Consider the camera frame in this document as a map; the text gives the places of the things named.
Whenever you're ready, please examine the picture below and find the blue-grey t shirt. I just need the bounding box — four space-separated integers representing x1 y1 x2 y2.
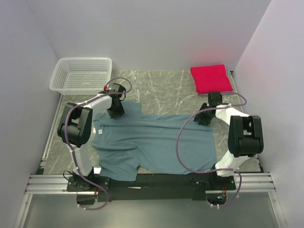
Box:
92 102 217 181

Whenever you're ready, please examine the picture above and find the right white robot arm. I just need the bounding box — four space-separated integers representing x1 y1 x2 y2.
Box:
194 92 264 190

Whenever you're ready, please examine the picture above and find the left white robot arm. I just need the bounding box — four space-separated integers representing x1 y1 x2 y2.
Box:
57 83 127 191

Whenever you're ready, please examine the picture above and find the folded lavender t shirt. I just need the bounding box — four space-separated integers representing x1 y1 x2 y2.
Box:
198 91 236 96

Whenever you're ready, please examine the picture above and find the folded red t shirt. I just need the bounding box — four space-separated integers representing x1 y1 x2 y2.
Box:
190 64 233 94

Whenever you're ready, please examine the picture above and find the white perforated plastic basket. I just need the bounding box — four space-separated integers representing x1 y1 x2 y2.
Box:
49 57 112 95

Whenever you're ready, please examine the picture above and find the black base crossbar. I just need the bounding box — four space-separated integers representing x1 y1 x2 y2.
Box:
66 173 236 205

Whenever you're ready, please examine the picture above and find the aluminium frame rail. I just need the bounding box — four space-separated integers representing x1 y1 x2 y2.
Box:
25 173 276 195

